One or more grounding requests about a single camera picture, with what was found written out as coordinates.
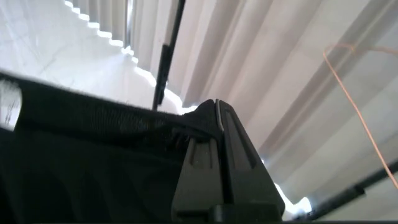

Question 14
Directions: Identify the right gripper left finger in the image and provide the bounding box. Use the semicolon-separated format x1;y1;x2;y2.
170;138;223;220

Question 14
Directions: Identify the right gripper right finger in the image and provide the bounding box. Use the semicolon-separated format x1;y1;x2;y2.
215;99;285;220

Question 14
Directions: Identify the black short-sleeved shirt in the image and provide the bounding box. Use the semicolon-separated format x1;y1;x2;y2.
0;70;223;223

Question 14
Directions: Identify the black clothes rack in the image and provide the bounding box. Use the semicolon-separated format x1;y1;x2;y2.
151;0;398;222

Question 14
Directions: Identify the pink clothes hanger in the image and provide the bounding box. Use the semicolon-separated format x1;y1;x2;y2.
322;42;398;190

